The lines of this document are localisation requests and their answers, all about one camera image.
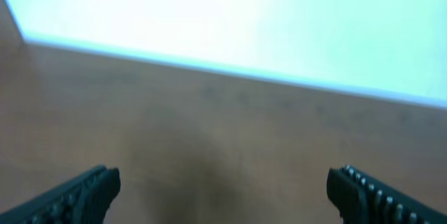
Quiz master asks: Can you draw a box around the cardboard panel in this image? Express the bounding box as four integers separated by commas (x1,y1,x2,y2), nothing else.
0,0,24,64

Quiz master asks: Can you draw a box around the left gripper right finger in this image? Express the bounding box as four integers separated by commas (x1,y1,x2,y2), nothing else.
326,165,446,224

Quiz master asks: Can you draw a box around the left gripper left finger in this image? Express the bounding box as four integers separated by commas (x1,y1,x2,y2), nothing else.
1,165,121,224

